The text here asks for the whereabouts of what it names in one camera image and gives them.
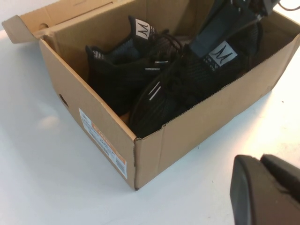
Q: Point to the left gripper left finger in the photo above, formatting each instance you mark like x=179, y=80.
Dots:
x=257, y=199

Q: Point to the black knit sneaker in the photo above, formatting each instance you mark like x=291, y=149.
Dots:
x=112, y=77
x=178, y=93

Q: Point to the brown cardboard shoe box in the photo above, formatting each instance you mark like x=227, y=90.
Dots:
x=187, y=140

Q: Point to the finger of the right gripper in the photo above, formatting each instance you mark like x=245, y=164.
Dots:
x=220, y=32

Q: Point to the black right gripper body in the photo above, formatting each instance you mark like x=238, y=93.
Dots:
x=257, y=5

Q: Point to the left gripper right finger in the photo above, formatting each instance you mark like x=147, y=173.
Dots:
x=286, y=173

